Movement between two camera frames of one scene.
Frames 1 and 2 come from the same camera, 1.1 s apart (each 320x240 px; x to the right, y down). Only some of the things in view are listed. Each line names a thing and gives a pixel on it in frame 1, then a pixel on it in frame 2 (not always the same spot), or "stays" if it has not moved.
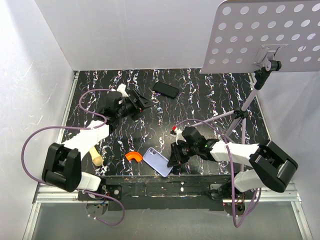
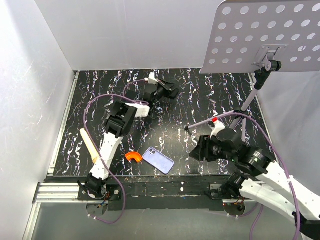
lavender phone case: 157,161 stays
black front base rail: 202,193 stays
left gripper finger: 139,101 → 170,86
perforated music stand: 260,37 stays
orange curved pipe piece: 134,155 stays
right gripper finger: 175,158 → 200,152
